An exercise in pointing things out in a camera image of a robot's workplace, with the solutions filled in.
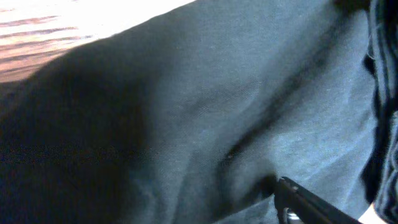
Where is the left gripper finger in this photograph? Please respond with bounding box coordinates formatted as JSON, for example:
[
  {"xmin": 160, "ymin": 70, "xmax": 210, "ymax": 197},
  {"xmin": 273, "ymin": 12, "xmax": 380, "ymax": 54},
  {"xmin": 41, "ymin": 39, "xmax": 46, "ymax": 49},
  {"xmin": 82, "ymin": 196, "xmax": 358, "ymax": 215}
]
[{"xmin": 274, "ymin": 177, "xmax": 361, "ymax": 224}]

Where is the black t-shirt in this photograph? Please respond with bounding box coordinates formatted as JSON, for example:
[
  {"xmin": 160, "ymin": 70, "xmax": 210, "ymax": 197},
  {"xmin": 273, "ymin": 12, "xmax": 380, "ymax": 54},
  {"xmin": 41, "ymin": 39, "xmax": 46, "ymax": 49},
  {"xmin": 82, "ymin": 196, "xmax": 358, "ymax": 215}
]
[{"xmin": 1, "ymin": 0, "xmax": 397, "ymax": 223}]

